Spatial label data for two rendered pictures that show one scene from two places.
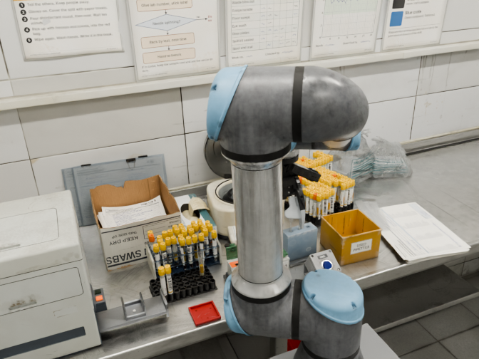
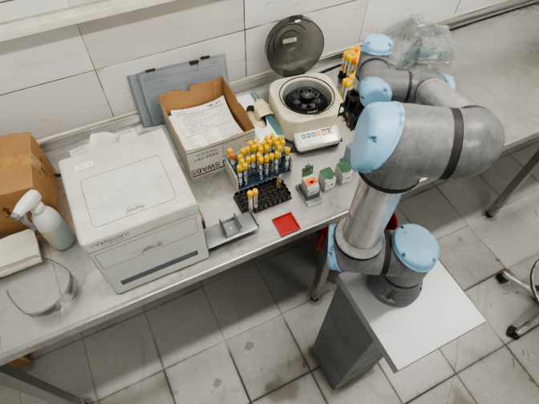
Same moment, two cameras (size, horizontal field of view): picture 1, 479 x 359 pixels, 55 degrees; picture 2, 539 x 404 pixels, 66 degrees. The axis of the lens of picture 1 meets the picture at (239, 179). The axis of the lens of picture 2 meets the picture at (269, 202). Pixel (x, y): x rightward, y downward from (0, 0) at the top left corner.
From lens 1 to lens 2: 0.45 m
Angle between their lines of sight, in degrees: 30
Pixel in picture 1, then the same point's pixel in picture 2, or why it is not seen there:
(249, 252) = (362, 233)
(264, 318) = (361, 267)
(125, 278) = (210, 188)
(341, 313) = (423, 268)
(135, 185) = (200, 88)
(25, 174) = (92, 84)
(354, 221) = not seen: hidden behind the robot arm
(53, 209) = (156, 158)
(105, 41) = not seen: outside the picture
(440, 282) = not seen: hidden behind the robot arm
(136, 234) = (216, 151)
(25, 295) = (154, 242)
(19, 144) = (83, 56)
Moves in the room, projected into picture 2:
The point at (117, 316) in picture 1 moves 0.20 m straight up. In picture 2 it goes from (218, 234) to (212, 195)
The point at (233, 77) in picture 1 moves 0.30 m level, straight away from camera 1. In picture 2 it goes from (393, 130) to (353, 14)
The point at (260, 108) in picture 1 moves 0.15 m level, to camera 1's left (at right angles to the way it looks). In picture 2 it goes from (416, 163) to (320, 168)
